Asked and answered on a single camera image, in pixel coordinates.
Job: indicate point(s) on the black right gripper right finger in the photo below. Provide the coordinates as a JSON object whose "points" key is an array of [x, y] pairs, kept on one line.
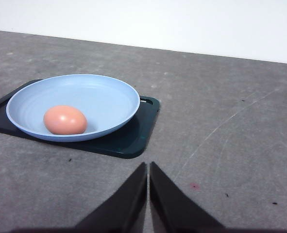
{"points": [[173, 211]]}

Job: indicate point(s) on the brown egg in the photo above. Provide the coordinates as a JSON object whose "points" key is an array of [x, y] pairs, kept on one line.
{"points": [[65, 119]]}

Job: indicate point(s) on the blue plate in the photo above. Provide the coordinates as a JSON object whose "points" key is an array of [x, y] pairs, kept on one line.
{"points": [[106, 102]]}

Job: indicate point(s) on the black tray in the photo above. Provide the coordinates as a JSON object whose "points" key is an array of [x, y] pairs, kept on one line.
{"points": [[127, 141]]}

